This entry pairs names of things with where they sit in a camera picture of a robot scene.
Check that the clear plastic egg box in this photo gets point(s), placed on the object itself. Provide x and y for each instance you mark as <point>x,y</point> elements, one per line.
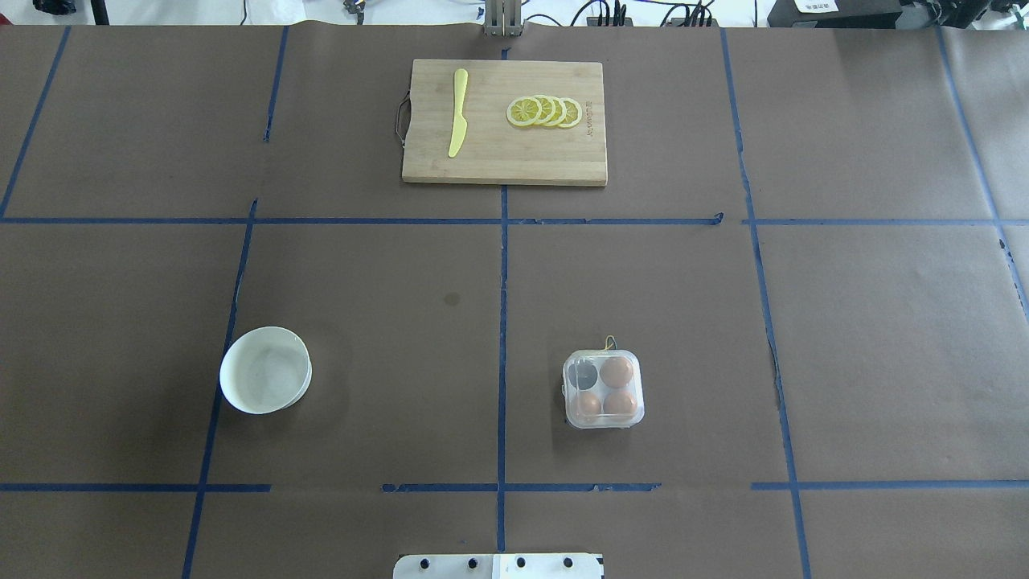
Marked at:
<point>580,372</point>

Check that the brown egg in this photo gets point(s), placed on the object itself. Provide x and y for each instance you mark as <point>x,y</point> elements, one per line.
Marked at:
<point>588,407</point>
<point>620,406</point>

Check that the brown egg far slot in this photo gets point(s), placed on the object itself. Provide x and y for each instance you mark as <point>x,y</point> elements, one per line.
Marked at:
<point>617,372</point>

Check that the wooden cutting board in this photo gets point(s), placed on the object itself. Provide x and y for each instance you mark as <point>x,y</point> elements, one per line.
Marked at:
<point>494,151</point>

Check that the front lemon slice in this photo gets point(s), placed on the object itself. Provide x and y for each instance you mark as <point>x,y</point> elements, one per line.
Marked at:
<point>524,112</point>

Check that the lemon slice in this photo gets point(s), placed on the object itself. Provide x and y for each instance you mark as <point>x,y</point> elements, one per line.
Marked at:
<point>544,107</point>
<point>558,110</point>
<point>572,113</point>
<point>524,112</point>

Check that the yellow plastic knife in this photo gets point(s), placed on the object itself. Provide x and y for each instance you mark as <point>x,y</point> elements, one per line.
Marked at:
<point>459,122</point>

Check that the white ceramic bowl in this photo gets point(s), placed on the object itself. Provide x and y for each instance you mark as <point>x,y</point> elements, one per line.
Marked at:
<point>265,370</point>

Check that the black device on desk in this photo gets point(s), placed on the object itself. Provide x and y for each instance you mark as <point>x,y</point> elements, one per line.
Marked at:
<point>835,14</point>

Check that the grey camera stand post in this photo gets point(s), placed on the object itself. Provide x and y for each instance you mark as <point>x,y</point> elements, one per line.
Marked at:
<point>503,18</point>

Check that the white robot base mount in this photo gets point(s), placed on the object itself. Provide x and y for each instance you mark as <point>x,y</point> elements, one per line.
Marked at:
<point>501,565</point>

